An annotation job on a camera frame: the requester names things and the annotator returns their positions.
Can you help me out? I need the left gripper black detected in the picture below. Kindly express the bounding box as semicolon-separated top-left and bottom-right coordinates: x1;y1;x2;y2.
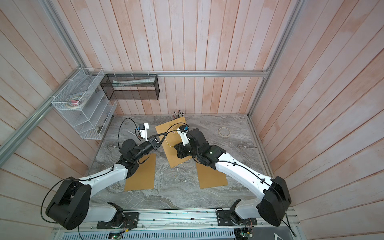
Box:
132;132;168;162

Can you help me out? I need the brown file bag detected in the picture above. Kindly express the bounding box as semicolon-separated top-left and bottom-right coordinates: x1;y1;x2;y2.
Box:
124;154;157;191
156;117;192;168
196;163;228;189

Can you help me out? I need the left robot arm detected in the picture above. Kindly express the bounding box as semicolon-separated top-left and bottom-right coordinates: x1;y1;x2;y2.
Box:
41;135;163;230

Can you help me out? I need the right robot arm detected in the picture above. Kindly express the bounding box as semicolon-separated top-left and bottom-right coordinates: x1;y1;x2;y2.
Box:
175;125;292;227

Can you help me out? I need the masking tape roll on table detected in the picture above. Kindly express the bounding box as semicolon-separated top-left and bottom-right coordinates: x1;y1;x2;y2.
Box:
218;127;231;138

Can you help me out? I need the black mesh basket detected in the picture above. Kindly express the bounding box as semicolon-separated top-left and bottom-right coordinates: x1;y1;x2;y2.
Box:
100;73;160;101

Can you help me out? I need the tape roll in rack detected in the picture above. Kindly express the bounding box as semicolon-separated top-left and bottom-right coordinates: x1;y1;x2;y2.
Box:
64;96;85;110

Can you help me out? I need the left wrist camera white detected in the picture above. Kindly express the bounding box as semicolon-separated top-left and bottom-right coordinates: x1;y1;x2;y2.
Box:
138;123;149;141

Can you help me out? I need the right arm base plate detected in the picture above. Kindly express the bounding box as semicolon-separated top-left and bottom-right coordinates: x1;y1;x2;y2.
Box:
215;208;258;227

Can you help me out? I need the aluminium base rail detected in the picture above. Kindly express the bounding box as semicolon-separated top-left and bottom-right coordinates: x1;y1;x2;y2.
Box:
50;208;302;233

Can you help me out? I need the white wire shelf rack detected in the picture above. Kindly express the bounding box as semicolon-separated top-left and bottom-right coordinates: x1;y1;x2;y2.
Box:
52;68;117;140

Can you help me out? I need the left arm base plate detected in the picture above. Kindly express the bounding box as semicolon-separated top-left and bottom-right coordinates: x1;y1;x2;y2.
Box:
97;212;140;230

